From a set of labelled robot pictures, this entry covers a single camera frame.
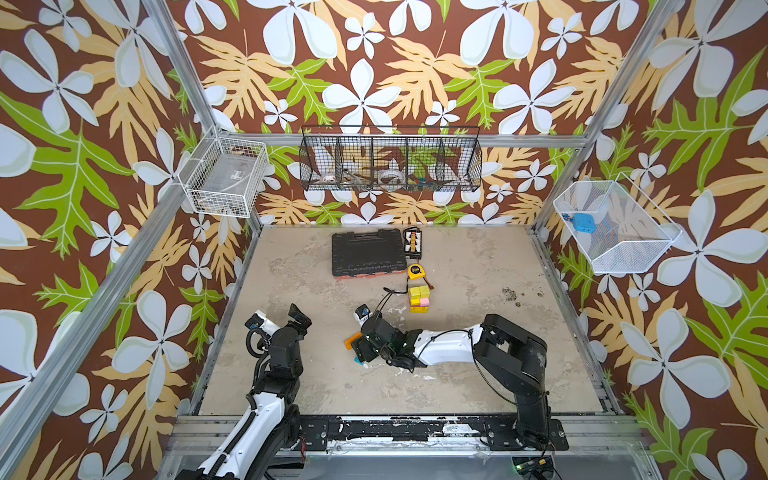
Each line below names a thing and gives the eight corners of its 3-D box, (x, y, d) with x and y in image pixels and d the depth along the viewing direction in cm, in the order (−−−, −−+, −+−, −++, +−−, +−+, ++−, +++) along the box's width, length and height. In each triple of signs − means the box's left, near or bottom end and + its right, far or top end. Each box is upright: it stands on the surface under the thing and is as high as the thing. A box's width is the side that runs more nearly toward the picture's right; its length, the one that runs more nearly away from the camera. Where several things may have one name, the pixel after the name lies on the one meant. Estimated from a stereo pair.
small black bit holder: (405, 259, 113) (405, 255, 111) (403, 231, 122) (403, 227, 120) (423, 259, 113) (424, 256, 111) (420, 231, 122) (420, 227, 120)
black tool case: (329, 280, 106) (327, 271, 101) (335, 238, 119) (333, 228, 114) (405, 281, 106) (406, 272, 101) (403, 238, 119) (404, 229, 114)
